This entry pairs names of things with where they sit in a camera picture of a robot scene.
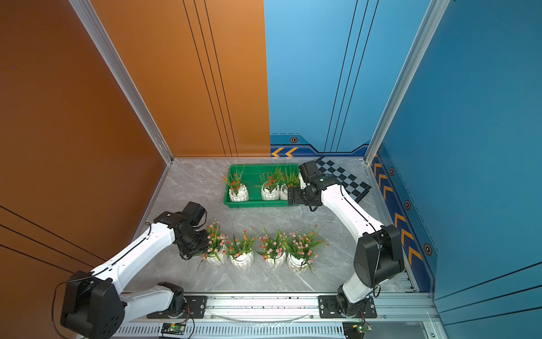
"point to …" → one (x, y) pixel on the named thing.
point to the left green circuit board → (173, 328)
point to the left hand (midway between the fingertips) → (208, 246)
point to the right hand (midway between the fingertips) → (298, 198)
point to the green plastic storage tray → (251, 176)
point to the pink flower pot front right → (299, 248)
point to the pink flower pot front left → (216, 253)
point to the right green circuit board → (355, 330)
